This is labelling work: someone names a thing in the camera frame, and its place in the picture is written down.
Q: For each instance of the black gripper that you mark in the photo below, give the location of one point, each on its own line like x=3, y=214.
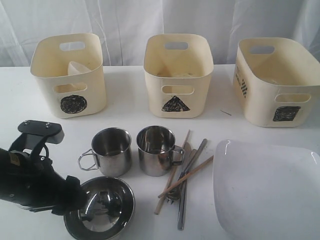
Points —
x=46, y=190

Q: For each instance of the cream bin with triangle mark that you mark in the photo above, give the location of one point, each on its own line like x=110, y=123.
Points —
x=178, y=69

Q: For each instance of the small white bowl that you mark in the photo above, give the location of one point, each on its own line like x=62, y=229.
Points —
x=75, y=68

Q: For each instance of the cream bin with circle mark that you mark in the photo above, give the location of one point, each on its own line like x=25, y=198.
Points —
x=69, y=96

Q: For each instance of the wooden chopstick crossing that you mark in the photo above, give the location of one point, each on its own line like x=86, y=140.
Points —
x=189, y=174

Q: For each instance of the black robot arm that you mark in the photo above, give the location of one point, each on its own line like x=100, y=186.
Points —
x=14, y=167

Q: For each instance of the steel mug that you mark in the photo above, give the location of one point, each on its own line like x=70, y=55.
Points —
x=157, y=150
x=111, y=151

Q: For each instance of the wooden chopstick long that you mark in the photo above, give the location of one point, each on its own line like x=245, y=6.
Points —
x=170, y=179

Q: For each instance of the cream bin with square mark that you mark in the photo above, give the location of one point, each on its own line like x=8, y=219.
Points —
x=276, y=80

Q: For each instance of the white curtain backdrop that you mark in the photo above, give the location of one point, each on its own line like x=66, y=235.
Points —
x=124, y=26

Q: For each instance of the white square plate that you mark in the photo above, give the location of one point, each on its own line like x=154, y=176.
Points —
x=266, y=192

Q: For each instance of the stainless steel bowl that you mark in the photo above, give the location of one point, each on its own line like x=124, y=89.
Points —
x=107, y=213

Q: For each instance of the steel table knife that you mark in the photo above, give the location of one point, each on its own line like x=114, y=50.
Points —
x=192, y=159

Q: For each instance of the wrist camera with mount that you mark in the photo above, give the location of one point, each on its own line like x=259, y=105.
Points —
x=34, y=136

